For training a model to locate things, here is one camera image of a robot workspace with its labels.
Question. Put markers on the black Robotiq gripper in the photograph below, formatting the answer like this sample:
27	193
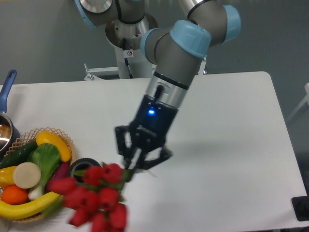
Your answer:
148	132

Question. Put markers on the dark grey ribbed vase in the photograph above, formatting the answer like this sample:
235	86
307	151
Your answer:
80	165

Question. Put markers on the red tulip bouquet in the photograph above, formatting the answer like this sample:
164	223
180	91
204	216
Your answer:
97	199

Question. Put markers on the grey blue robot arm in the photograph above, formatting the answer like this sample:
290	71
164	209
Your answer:
171	57

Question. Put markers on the purple sweet potato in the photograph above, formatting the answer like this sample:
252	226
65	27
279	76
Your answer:
61	171

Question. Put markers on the green bok choy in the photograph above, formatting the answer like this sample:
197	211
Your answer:
47	158

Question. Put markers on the yellow squash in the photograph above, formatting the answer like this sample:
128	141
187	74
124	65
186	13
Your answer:
54	143

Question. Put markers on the woven wicker basket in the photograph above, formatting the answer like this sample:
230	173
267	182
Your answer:
31	136

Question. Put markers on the yellow banana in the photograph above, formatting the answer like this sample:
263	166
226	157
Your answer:
22	211

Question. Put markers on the beige round disc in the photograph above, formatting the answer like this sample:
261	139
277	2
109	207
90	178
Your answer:
26	175

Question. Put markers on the green cucumber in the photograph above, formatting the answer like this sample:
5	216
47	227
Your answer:
18	156

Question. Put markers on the orange fruit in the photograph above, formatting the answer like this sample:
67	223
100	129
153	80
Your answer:
14	195

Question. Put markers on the yellow bell pepper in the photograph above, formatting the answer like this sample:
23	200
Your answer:
6	177

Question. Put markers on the black device at edge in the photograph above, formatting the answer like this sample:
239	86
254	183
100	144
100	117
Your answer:
301	207

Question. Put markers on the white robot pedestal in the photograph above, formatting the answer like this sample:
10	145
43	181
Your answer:
125	39

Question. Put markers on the blue handled saucepan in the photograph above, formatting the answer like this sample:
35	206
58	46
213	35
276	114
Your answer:
8	132

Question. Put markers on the white frame at right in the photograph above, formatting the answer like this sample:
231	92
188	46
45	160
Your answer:
301	108

